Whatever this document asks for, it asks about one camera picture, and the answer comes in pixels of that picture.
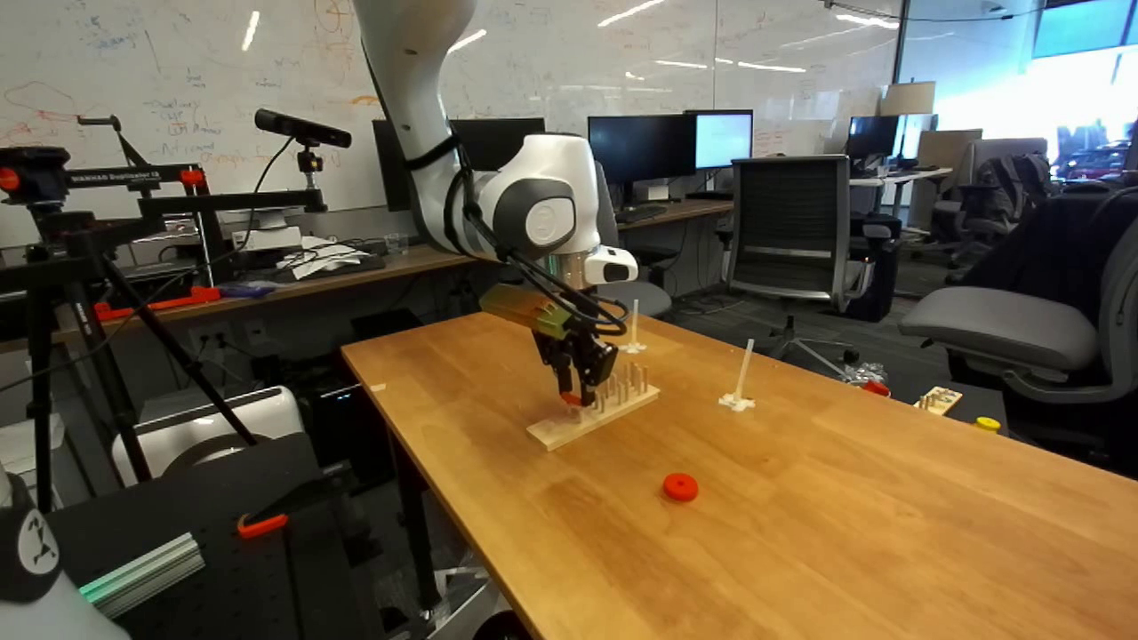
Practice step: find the wooden wall desk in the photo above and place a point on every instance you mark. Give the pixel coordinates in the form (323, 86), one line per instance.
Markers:
(357, 271)

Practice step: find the lit computer monitor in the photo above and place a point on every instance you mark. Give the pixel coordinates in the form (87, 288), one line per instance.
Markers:
(719, 139)

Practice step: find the beige packet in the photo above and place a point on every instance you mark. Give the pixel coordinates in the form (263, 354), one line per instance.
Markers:
(938, 400)

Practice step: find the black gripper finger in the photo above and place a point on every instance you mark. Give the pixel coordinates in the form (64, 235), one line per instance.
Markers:
(598, 367)
(559, 373)

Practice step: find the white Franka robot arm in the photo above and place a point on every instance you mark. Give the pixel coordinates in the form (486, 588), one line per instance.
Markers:
(519, 201)

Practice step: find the black sensor bar camera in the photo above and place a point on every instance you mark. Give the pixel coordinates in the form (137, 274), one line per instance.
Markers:
(304, 128)

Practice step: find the beige lamp shade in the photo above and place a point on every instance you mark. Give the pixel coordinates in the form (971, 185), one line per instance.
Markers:
(908, 97)

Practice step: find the black office chair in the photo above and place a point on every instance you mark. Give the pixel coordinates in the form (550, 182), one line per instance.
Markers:
(787, 226)

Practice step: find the yellow block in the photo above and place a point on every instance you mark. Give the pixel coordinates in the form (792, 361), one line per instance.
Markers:
(988, 419)

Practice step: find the red cup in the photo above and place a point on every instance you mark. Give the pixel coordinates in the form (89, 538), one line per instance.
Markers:
(876, 386)

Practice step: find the grey swivel chair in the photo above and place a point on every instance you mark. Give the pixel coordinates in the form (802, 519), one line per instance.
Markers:
(642, 288)

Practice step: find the white papers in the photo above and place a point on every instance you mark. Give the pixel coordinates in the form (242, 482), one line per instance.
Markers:
(323, 256)

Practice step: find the black cart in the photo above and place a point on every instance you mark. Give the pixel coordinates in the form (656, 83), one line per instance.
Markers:
(236, 570)

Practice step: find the white grey box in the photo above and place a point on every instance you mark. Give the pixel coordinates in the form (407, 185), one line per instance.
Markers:
(201, 431)

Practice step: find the yellow wrist camera mount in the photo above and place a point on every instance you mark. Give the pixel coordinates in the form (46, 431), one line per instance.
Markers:
(519, 306)

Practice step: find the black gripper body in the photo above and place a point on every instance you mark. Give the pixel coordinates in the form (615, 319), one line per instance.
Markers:
(568, 344)

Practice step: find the red bar clamp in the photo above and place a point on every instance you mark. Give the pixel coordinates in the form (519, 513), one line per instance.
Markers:
(154, 306)

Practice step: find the grey office chair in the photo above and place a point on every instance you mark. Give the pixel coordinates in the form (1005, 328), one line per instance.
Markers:
(1009, 333)

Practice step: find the orange disk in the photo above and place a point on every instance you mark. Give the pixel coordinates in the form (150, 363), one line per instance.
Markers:
(682, 486)
(575, 400)

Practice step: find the wooden peg base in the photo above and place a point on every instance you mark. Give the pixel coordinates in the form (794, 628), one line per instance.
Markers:
(570, 429)

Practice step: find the aluminium extrusion bar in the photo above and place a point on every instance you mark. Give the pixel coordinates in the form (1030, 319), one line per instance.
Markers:
(142, 572)

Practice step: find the black tripod rig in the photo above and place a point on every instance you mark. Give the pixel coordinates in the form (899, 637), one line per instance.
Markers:
(39, 357)

